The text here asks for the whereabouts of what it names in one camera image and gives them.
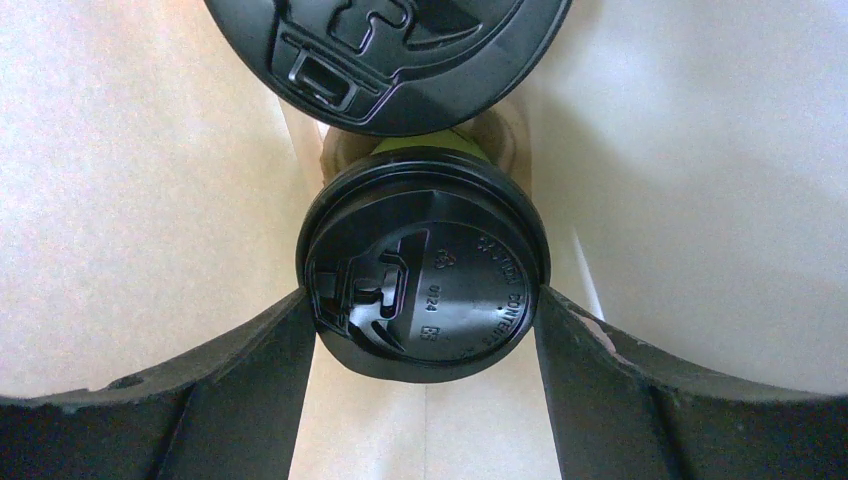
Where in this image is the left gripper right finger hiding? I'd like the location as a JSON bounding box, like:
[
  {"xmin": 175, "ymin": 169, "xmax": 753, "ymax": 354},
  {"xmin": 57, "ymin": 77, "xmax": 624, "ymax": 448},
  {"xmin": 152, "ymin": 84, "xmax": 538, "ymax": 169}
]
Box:
[{"xmin": 535, "ymin": 287, "xmax": 847, "ymax": 479}]

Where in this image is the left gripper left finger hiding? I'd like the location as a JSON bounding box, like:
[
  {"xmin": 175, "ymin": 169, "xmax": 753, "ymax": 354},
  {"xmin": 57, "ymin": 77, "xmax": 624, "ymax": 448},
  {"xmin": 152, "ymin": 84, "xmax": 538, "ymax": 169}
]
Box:
[{"xmin": 1, "ymin": 289, "xmax": 315, "ymax": 479}]

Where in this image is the black plastic cup lid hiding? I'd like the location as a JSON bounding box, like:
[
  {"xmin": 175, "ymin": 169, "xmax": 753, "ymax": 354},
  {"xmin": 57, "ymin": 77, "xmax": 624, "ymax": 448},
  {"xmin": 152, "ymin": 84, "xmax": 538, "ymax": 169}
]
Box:
[{"xmin": 296, "ymin": 147, "xmax": 551, "ymax": 384}]

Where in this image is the brown paper bag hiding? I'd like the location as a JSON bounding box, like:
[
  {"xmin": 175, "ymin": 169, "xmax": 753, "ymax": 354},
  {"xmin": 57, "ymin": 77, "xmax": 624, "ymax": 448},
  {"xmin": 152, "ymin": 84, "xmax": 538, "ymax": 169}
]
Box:
[{"xmin": 1, "ymin": 1, "xmax": 847, "ymax": 479}]

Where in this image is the green paper coffee cup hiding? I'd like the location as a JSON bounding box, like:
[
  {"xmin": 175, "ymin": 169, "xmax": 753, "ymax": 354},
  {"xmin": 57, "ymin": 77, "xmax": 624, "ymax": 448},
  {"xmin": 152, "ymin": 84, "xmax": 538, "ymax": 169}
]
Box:
[{"xmin": 371, "ymin": 129, "xmax": 491, "ymax": 163}]

